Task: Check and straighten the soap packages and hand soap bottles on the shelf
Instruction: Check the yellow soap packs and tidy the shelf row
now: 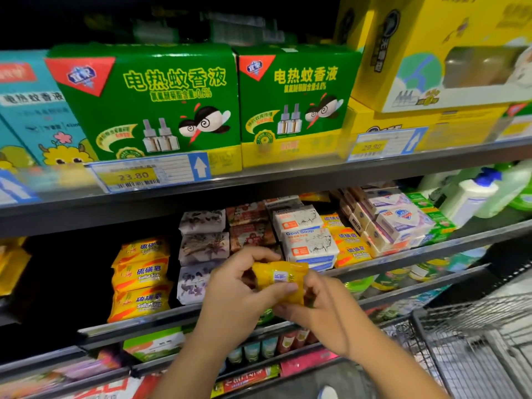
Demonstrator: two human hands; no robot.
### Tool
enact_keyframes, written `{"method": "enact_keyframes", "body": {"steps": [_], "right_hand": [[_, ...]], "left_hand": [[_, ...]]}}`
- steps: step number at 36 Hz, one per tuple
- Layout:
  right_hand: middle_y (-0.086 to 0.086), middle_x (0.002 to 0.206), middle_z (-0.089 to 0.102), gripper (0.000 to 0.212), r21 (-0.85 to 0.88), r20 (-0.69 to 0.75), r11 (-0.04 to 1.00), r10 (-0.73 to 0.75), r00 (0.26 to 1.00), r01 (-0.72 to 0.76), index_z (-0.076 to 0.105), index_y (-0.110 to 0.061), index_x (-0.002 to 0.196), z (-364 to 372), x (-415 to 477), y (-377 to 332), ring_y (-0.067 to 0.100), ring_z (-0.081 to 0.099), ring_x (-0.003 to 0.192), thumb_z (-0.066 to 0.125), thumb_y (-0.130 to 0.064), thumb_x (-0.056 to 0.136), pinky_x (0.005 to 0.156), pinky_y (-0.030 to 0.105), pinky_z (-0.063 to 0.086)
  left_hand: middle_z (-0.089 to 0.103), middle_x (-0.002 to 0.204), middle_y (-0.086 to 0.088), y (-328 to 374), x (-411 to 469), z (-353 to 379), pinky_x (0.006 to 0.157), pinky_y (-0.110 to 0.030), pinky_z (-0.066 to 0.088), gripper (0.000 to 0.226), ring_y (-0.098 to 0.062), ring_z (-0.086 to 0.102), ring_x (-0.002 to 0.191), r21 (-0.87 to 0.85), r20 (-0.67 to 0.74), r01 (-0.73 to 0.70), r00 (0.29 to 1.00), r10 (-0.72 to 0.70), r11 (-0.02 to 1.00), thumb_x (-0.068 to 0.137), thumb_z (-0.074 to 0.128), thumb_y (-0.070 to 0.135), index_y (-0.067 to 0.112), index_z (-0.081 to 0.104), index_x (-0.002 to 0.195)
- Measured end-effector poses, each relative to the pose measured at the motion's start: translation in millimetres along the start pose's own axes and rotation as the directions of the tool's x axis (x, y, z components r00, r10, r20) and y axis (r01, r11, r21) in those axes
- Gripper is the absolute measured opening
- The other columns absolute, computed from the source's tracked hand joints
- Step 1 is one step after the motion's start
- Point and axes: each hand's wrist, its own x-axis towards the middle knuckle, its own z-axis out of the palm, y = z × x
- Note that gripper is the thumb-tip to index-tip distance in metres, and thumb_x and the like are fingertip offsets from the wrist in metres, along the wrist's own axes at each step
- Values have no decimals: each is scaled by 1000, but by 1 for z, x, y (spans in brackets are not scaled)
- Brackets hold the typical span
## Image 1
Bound stack of pink soap boxes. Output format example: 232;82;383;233
226;201;279;254

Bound teal box yellow cartoon print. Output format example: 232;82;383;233
0;51;96;167

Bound stack of white orange soap boxes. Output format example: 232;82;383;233
264;195;340;271

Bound pink flat pack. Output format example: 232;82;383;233
280;346;342;379

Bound stack of green soap boxes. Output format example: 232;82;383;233
407;191;458;242

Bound white blue price tag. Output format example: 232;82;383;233
347;127;430;163
87;152;211;195
0;168;41;207

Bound green white carton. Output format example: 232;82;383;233
123;326;186;362

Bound green box mosquito print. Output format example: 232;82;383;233
45;43;244;178
233;44;364;168

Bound large yellow box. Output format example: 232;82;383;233
335;0;532;113

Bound person's left hand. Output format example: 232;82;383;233
195;247;299;356

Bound flat yellow box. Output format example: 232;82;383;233
339;97;512;158

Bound stack of white purple soap boxes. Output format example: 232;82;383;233
341;185;435;256

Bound teal packets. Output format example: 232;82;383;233
366;287;450;323

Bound teal box pink flower print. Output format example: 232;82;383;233
0;116;38;171

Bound row of red tubes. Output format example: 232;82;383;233
278;328;321;356

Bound row of blue white tubes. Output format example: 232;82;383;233
226;335;279;366

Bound row of dark green packs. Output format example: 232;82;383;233
83;12;288;45

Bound stack of floral soap boxes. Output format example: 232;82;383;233
176;209;231;306

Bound yellow red flat pack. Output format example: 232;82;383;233
212;364;281;398

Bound row of pink orange packets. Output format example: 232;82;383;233
0;349;126;399

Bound stack of yellow soap cartons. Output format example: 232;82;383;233
0;238;33;298

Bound wire basket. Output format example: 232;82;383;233
366;293;532;399

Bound stack of yellow soap boxes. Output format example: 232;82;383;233
299;192;375;269

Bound red white packet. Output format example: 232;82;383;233
62;374;163;399

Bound yellow soap packet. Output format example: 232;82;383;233
110;260;171;293
106;282;174;323
252;260;310;306
112;238;171;267

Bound white hand sanitizer bottle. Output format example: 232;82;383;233
418;170;458;200
441;168;502;229

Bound person's right hand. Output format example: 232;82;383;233
274;270;379;360

